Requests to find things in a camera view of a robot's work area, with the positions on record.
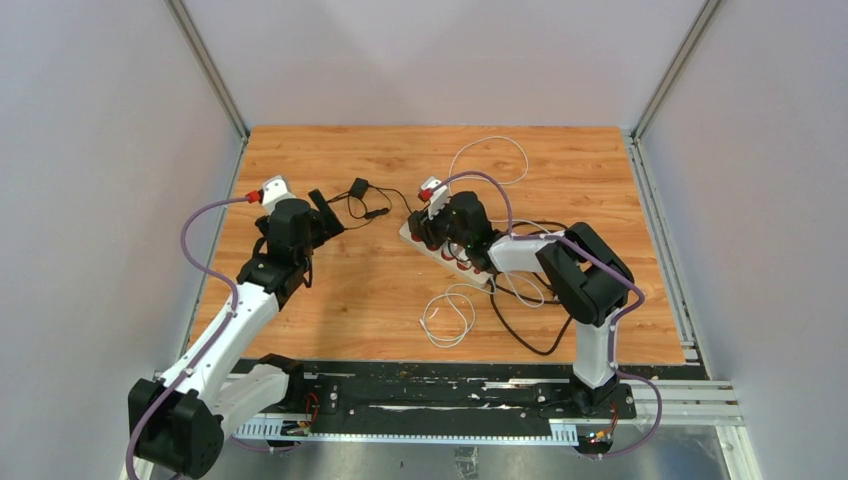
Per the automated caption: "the aluminium frame rail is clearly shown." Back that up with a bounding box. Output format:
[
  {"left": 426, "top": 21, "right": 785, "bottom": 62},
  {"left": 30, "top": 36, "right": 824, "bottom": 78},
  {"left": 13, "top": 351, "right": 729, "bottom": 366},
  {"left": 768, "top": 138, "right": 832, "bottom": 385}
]
[{"left": 621, "top": 129, "right": 744, "bottom": 428}]

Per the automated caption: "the white lightning charging cable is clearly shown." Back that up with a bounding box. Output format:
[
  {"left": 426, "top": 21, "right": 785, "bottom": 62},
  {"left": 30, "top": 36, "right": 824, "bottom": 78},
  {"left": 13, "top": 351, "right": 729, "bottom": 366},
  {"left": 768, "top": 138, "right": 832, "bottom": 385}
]
[{"left": 419, "top": 281, "right": 495, "bottom": 349}]

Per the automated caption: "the black mounting base plate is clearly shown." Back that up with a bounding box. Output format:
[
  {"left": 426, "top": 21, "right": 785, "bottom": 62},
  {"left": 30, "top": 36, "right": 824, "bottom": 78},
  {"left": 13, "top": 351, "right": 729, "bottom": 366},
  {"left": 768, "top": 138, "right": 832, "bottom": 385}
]
[{"left": 264, "top": 360, "right": 637, "bottom": 438}]

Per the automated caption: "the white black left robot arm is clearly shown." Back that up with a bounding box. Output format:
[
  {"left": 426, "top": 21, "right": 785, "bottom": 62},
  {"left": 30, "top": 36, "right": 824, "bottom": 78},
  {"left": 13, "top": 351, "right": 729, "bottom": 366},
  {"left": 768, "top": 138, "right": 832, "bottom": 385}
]
[{"left": 124, "top": 177, "right": 345, "bottom": 479}]

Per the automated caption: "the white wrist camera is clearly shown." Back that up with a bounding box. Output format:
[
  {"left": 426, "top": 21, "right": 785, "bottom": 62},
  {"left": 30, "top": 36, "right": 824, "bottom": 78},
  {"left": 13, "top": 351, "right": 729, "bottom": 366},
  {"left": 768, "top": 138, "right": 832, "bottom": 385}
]
[
  {"left": 418, "top": 176, "right": 450, "bottom": 220},
  {"left": 260, "top": 175, "right": 296, "bottom": 214}
]

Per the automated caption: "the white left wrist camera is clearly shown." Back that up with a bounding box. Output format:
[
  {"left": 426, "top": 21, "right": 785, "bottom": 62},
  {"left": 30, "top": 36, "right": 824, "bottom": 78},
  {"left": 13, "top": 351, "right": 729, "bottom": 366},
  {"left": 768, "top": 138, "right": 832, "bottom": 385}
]
[{"left": 260, "top": 175, "right": 296, "bottom": 214}]

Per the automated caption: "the black power strip cord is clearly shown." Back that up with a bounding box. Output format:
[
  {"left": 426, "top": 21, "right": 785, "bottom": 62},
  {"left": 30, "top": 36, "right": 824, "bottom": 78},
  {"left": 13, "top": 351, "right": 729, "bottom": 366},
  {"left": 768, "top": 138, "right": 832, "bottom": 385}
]
[{"left": 486, "top": 218, "right": 574, "bottom": 357}]

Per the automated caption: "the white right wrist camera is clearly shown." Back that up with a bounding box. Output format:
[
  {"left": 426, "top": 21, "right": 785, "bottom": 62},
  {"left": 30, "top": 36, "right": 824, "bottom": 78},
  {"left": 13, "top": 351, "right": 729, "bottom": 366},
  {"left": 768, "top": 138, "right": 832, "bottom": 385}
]
[{"left": 418, "top": 176, "right": 450, "bottom": 220}]

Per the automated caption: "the white red power strip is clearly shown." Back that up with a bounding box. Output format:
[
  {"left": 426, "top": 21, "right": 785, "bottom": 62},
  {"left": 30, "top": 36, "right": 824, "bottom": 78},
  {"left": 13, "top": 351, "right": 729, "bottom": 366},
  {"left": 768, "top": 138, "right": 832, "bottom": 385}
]
[{"left": 399, "top": 224, "right": 492, "bottom": 287}]

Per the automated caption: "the small black adapter with cable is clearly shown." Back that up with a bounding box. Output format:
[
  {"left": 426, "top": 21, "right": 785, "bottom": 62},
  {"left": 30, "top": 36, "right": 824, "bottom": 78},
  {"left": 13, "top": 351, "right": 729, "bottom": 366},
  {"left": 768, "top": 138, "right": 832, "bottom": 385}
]
[{"left": 328, "top": 177, "right": 413, "bottom": 231}]

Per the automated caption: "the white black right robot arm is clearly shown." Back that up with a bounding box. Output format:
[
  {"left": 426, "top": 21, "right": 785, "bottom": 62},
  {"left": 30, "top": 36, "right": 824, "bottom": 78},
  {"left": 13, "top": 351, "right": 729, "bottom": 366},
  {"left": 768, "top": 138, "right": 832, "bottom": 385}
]
[{"left": 400, "top": 191, "right": 645, "bottom": 418}]

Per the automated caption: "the white round adapter cable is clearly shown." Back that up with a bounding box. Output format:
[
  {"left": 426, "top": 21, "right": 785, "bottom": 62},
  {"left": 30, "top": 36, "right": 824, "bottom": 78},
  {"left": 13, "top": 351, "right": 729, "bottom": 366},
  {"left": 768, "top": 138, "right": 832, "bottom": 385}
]
[{"left": 447, "top": 135, "right": 548, "bottom": 309}]

